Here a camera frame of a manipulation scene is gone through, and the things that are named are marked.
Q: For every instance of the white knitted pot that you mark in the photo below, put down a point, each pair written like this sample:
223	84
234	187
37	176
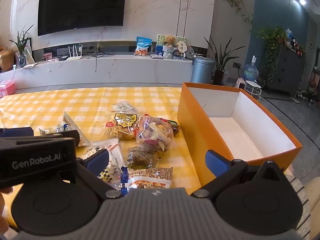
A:
168	52

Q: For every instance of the white router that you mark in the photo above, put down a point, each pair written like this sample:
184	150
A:
74	57

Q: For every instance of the green and white card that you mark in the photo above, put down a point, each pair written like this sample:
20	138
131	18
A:
161	38

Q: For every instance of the clear bag of mixed snacks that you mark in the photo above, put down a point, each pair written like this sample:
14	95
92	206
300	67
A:
152	135

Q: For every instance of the orange cardboard box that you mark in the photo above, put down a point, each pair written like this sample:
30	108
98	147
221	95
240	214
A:
192	120

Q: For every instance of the white and blue snack packet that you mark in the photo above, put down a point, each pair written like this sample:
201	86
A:
60	127

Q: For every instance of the yellow checked tablecloth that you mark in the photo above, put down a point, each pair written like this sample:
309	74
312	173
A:
75	100

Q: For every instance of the long-leaf plant in black pot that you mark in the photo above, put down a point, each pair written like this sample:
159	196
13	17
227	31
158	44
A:
219	78

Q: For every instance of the small blue box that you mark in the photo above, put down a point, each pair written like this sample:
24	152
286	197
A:
159	50

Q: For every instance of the trailing green pothos plant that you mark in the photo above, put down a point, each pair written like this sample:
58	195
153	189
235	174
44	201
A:
271	37

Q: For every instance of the plant in glass vase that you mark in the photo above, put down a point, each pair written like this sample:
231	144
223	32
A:
22	60

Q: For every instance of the white marble television console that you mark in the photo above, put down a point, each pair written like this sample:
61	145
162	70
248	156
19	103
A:
125	70

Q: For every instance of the grey drawer cabinet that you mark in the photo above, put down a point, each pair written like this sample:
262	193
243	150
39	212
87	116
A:
287	72

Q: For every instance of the person's left hand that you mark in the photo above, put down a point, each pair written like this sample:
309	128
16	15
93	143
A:
5	190

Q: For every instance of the pink box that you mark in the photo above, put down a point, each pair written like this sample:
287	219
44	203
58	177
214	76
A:
7	88

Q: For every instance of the white round stool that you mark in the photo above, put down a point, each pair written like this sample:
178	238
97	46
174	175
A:
253	84

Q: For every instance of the clear packet of white candies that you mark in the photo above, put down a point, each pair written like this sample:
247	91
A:
125	107

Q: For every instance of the brown checked snack packet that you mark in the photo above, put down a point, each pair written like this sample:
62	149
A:
150	176

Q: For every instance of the pink space heater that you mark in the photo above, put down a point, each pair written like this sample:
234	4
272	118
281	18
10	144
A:
241	83

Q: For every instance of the grey metal trash can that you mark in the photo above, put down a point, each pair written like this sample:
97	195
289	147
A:
203	70

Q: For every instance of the brown teddy bear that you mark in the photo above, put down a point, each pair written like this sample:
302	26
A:
170	40

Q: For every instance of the shoe rack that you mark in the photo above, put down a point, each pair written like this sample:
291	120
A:
314	85

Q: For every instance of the decorative plate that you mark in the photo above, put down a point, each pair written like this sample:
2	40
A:
190	52

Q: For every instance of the white set-top box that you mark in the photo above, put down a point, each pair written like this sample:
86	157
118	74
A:
157	56

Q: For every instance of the clear triangular snack packet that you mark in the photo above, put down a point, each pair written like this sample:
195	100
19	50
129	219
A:
71	122

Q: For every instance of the blue water bottle with pump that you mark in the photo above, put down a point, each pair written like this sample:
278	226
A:
251	73

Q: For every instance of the blue plastic bottle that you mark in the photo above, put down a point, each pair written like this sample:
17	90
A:
289	33

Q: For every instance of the peanut bag with yellow label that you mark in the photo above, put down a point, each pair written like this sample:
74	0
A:
120	125

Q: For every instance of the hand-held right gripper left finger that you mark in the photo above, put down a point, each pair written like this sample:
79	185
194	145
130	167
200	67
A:
98	159

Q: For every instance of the black flat television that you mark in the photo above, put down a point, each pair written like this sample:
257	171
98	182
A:
82	5

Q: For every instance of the clear packet checkered snack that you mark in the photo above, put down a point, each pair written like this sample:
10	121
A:
113	150

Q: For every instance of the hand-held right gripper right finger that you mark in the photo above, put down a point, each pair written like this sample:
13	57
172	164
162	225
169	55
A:
215	162

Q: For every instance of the dark brown snack packet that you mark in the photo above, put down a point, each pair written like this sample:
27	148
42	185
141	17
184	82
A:
140	158

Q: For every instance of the gold vase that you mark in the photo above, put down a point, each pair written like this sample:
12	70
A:
7	60

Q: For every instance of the black and yellow checked packet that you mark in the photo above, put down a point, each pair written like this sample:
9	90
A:
106	176

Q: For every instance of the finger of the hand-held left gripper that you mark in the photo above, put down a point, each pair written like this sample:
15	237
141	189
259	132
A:
72	138

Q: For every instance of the round white hand fan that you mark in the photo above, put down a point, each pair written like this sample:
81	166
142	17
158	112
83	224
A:
180	48

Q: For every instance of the blue candy wrapper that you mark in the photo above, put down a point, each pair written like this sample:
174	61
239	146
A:
124	178

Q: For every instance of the blue snack bag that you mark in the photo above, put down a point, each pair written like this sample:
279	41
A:
143	47

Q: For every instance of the grey striped cloth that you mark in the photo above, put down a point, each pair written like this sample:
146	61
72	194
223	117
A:
298	205

